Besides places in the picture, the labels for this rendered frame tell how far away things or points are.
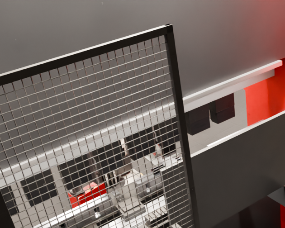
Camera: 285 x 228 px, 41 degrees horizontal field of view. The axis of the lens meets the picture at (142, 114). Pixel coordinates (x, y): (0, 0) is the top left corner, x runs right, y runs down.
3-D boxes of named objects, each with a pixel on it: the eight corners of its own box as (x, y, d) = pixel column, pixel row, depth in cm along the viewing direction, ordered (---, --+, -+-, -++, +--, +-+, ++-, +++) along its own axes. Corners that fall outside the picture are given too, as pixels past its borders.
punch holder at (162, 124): (176, 134, 236) (173, 110, 229) (184, 139, 229) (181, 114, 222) (156, 143, 230) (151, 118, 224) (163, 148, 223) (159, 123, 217)
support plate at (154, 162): (159, 141, 261) (158, 140, 261) (180, 156, 239) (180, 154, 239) (135, 151, 254) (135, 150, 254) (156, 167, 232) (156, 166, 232)
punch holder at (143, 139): (149, 146, 228) (144, 121, 222) (156, 151, 221) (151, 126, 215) (127, 156, 223) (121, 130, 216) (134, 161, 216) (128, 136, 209)
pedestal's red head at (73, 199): (96, 195, 273) (91, 174, 266) (109, 204, 261) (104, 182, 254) (73, 210, 262) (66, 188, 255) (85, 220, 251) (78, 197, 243)
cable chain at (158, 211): (205, 190, 203) (204, 183, 201) (212, 195, 198) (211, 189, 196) (144, 221, 188) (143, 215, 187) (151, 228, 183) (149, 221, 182)
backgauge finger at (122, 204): (123, 189, 218) (122, 182, 216) (146, 211, 197) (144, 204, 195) (105, 198, 214) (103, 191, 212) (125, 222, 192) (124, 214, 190)
